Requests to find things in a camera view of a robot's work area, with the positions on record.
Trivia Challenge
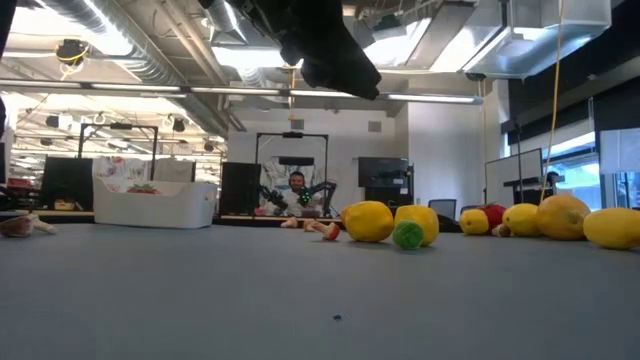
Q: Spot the long LED light bar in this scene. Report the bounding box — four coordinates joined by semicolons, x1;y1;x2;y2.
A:
0;77;485;106

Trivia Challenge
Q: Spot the black background rig frame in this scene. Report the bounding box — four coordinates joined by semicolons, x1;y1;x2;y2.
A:
254;131;330;217

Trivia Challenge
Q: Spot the brown-capped toy mushroom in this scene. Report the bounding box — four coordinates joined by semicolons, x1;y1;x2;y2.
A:
0;213;35;239

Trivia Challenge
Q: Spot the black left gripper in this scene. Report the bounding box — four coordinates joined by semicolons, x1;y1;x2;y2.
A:
239;0;383;100

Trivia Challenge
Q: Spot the black monitor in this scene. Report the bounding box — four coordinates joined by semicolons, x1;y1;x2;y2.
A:
357;156;412;190
39;156;95;211
218;161;262;217

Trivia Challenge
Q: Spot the small red and tan toy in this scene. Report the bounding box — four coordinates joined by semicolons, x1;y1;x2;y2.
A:
310;220;342;242

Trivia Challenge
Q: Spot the small yellow toy lemon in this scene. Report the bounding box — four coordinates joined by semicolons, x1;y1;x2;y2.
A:
458;208;490;237

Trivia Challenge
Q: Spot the black lamp frame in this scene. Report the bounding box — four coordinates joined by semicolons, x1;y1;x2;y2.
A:
77;122;160;181

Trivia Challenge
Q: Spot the pale toy mushroom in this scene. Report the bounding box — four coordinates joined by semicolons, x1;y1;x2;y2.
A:
27;213;58;235

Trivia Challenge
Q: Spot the patterned cloth backdrop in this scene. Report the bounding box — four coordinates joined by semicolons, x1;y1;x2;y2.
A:
259;159;326;217

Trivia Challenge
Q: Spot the ceiling cable reel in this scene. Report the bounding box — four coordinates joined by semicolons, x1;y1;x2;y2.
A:
53;38;92;81

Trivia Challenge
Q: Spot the white plastic basket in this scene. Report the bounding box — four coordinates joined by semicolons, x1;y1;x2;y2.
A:
92;175;220;230

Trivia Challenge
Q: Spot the silver spiral air duct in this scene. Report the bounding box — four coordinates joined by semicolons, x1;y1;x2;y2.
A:
29;0;236;136

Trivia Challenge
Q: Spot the white patterned cloth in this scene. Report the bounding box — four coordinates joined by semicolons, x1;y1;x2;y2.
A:
93;155;197;195

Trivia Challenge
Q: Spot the white whiteboard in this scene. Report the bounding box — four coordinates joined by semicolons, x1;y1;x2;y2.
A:
484;147;545;209

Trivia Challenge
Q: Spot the yellow cable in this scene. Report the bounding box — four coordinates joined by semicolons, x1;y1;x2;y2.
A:
538;0;566;204

